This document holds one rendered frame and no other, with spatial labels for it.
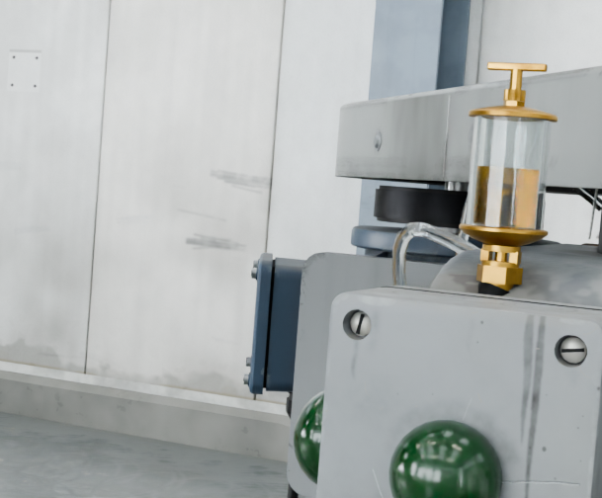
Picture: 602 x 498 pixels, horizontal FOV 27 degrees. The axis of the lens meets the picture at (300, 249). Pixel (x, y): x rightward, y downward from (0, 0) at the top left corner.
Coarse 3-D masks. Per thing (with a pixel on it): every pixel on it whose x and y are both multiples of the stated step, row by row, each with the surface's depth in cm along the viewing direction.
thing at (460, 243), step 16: (576, 192) 70; (592, 192) 70; (464, 208) 66; (416, 224) 49; (400, 240) 50; (432, 240) 48; (448, 240) 48; (464, 240) 47; (400, 256) 52; (400, 272) 52
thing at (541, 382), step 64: (384, 320) 33; (448, 320) 33; (512, 320) 32; (576, 320) 31; (384, 384) 33; (448, 384) 33; (512, 384) 32; (576, 384) 31; (320, 448) 34; (384, 448) 33; (512, 448) 32; (576, 448) 31
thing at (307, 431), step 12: (312, 408) 36; (300, 420) 36; (312, 420) 35; (300, 432) 35; (312, 432) 35; (300, 444) 35; (312, 444) 35; (300, 456) 36; (312, 456) 35; (312, 468) 35; (312, 480) 36
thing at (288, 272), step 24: (264, 264) 83; (288, 264) 85; (264, 288) 83; (288, 288) 83; (264, 312) 83; (288, 312) 83; (264, 336) 83; (288, 336) 83; (264, 360) 83; (288, 360) 84; (264, 384) 84; (288, 384) 84; (288, 408) 88
